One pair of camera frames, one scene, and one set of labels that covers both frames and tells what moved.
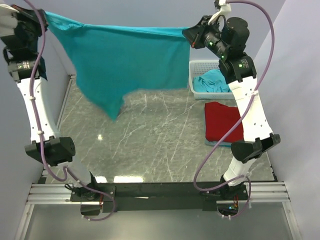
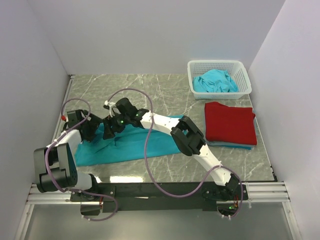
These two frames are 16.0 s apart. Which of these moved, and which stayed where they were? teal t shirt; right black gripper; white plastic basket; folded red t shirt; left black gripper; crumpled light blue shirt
Moved: left black gripper; right black gripper; teal t shirt
Stayed: crumpled light blue shirt; white plastic basket; folded red t shirt
